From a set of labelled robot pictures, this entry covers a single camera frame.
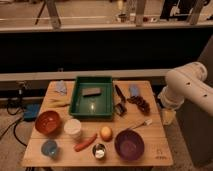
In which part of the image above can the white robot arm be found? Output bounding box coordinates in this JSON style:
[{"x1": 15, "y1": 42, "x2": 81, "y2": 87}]
[{"x1": 158, "y1": 62, "x2": 213, "y2": 116}]

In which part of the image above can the grey sponge block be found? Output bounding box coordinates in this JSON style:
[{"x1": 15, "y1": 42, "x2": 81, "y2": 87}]
[{"x1": 82, "y1": 88, "x2": 101, "y2": 97}]

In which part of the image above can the purple bowl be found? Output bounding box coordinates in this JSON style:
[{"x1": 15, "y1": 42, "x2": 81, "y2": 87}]
[{"x1": 114, "y1": 130, "x2": 145, "y2": 161}]

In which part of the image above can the red bowl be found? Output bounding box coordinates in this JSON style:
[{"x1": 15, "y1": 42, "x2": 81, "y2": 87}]
[{"x1": 35, "y1": 110, "x2": 61, "y2": 135}]

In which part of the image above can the green plastic tray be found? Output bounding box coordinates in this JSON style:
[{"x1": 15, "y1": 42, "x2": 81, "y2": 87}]
[{"x1": 69, "y1": 76, "x2": 114, "y2": 120}]

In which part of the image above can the black peeler tool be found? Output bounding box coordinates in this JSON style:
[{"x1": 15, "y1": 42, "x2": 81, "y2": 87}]
[{"x1": 115, "y1": 85, "x2": 127, "y2": 116}]

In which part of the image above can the dark red grape bunch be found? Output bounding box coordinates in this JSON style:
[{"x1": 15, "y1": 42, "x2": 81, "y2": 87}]
[{"x1": 127, "y1": 96, "x2": 150, "y2": 115}]

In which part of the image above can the light blue cloth left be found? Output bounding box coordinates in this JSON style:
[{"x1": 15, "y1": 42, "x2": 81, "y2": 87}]
[{"x1": 55, "y1": 80, "x2": 67, "y2": 95}]

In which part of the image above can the white paper cup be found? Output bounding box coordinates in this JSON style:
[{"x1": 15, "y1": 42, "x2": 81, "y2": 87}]
[{"x1": 64, "y1": 119, "x2": 82, "y2": 138}]

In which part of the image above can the silver fork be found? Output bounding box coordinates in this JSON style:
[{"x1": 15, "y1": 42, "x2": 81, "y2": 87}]
[{"x1": 127, "y1": 119, "x2": 153, "y2": 130}]

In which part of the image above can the yellow banana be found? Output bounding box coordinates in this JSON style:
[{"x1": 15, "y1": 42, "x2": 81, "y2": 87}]
[{"x1": 47, "y1": 99, "x2": 70, "y2": 108}]

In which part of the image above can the small steel cup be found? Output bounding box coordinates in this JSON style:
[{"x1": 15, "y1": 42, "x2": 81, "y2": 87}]
[{"x1": 92, "y1": 143, "x2": 106, "y2": 159}]

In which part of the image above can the yellow cup beside table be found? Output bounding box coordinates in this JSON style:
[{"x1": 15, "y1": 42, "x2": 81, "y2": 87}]
[{"x1": 162, "y1": 108, "x2": 176, "y2": 125}]

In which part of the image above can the orange carrot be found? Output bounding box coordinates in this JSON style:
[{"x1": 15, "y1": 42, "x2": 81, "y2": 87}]
[{"x1": 74, "y1": 134, "x2": 97, "y2": 152}]

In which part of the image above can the blue box on floor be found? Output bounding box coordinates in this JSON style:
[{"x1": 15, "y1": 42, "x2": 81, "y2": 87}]
[{"x1": 23, "y1": 104, "x2": 40, "y2": 121}]

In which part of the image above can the blue cup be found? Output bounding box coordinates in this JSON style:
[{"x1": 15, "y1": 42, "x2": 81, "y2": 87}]
[{"x1": 41, "y1": 139, "x2": 59, "y2": 158}]

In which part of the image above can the black floor cable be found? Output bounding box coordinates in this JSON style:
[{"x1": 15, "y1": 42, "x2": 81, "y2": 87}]
[{"x1": 0, "y1": 96, "x2": 28, "y2": 148}]

